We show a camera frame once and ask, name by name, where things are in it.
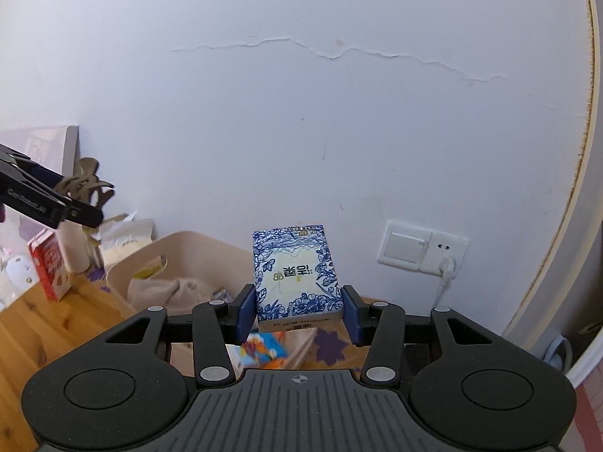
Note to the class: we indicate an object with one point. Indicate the beige plastic storage basket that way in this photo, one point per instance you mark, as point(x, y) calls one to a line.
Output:
point(188, 249)

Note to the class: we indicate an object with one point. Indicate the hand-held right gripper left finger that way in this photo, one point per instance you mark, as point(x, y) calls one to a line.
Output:
point(245, 314)

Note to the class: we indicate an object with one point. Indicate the white thermos bottle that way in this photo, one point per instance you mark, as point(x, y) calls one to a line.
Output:
point(75, 249)

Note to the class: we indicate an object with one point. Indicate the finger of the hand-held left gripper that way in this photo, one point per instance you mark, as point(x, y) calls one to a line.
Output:
point(42, 202)
point(28, 165)

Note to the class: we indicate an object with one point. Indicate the pink fuzzy sock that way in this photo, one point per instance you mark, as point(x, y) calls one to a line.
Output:
point(179, 292)

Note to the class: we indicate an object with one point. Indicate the yellow white tissue pack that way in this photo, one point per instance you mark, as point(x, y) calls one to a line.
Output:
point(122, 245)

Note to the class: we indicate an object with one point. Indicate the wooden desktop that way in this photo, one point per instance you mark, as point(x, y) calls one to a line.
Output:
point(47, 329)

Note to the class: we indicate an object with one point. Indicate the white wooden cabinet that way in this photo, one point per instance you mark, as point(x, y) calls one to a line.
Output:
point(579, 292)

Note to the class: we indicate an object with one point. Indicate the red white carton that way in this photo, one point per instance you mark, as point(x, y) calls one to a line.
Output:
point(47, 263)

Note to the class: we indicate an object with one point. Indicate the white wall socket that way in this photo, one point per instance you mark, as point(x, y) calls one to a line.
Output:
point(443, 246)

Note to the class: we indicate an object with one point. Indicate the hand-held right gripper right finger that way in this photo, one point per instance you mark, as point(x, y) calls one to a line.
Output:
point(352, 316)

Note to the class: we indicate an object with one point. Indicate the white wall switch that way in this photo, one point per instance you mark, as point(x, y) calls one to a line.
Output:
point(403, 245)

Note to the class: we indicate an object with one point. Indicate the blue white floral tissue packet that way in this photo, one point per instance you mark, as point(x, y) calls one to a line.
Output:
point(297, 282)

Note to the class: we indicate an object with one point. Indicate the white plush toy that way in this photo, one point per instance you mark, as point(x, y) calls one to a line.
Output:
point(19, 273)

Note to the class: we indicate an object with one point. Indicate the colourful cartoon tissue packet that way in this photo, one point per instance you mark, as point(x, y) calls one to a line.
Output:
point(261, 346)

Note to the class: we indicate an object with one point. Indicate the light blue plastic jug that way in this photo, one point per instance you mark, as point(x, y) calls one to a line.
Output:
point(558, 353)

